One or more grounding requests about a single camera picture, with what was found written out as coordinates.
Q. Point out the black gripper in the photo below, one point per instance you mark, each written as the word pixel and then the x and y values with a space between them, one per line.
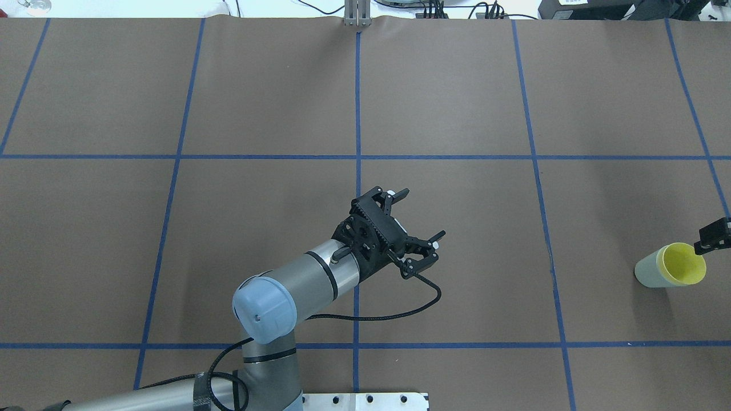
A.
pixel 395 232

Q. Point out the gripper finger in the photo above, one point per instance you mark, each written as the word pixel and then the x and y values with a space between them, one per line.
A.
pixel 713 237

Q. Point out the yellow plastic cup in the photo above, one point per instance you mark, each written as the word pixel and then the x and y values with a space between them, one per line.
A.
pixel 680 266

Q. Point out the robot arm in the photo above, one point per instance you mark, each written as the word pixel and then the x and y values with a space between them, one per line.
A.
pixel 261 370

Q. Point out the green plastic cup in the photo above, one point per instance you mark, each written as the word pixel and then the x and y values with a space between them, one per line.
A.
pixel 651 271

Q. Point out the brown paper table cover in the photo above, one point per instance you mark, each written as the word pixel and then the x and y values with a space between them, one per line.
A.
pixel 151 166

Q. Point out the black box on table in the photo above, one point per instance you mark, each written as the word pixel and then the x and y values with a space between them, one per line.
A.
pixel 584 10

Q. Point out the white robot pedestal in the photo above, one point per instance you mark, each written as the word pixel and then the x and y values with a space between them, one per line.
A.
pixel 366 401

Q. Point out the aluminium frame post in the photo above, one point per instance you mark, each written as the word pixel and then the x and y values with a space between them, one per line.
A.
pixel 357 13

